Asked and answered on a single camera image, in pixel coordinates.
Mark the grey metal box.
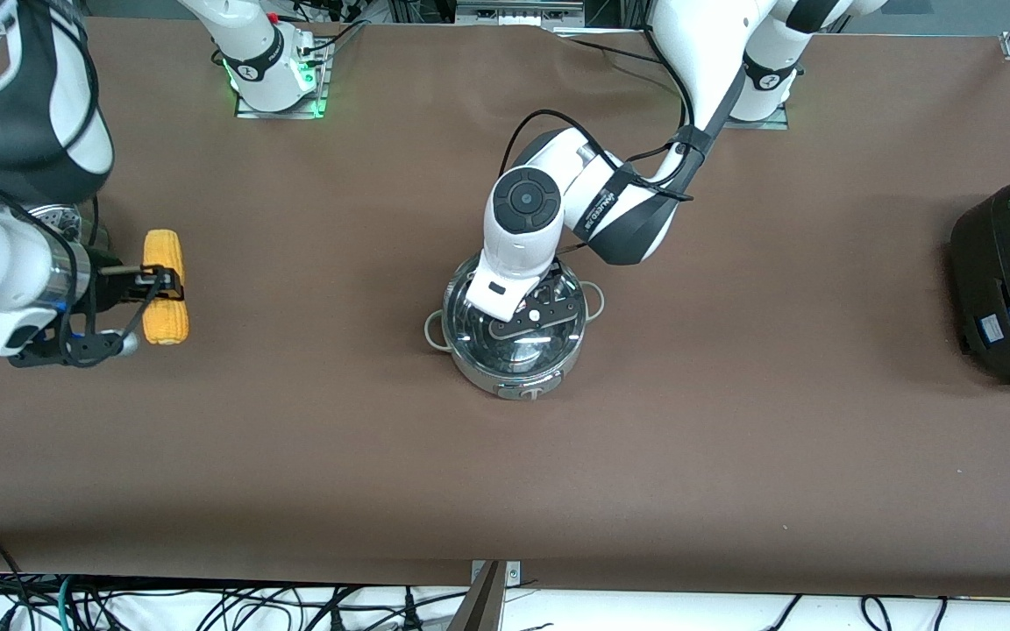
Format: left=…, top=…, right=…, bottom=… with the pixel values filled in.
left=454, top=0, right=587, bottom=27

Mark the black left base cable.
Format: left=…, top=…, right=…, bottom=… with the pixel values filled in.
left=558, top=26, right=686, bottom=71

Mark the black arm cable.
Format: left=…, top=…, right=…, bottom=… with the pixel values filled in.
left=500, top=109, right=701, bottom=204
left=56, top=193, right=166, bottom=365

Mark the stainless steel cooking pot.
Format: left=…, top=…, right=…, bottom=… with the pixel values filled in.
left=424, top=250, right=605, bottom=401

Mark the glass pot lid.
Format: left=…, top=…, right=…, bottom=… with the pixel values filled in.
left=443, top=250, right=587, bottom=369

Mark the black base cable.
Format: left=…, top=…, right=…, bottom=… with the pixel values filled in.
left=558, top=26, right=686, bottom=71
left=299, top=13, right=376, bottom=59

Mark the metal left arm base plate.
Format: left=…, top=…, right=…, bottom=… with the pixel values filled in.
left=722, top=103, right=791, bottom=131

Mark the yellow corn cob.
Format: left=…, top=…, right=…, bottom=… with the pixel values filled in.
left=142, top=229, right=190, bottom=346

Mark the thin black floor cable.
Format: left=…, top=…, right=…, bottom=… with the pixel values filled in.
left=858, top=594, right=893, bottom=631
left=764, top=594, right=806, bottom=631

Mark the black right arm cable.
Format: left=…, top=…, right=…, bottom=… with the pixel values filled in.
left=56, top=193, right=166, bottom=365

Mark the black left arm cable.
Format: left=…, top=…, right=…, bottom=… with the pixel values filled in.
left=500, top=109, right=701, bottom=204

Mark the black right base cable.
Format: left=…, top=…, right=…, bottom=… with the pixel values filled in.
left=299, top=13, right=376, bottom=59

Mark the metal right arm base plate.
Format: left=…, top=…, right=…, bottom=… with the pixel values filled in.
left=234, top=39, right=331, bottom=120

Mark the black rice cooker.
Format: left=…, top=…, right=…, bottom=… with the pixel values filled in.
left=950, top=173, right=1010, bottom=387

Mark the stainless steel steamer pot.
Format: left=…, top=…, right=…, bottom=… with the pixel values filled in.
left=30, top=203, right=87, bottom=245

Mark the green floor cable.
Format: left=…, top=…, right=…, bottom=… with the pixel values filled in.
left=54, top=576, right=78, bottom=631

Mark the metal table edge bracket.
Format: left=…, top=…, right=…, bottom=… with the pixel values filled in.
left=448, top=560, right=523, bottom=631

